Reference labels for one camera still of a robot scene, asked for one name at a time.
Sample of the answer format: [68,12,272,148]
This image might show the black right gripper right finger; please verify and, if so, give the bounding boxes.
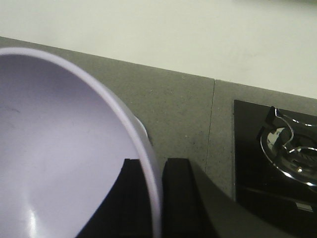
[160,157,298,238]

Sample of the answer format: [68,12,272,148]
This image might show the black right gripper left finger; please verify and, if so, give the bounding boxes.
[77,159,153,238]

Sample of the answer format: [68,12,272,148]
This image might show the black glass gas stove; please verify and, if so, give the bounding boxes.
[233,100,317,238]

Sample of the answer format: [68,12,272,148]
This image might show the purple plastic bowl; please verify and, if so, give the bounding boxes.
[0,48,162,238]

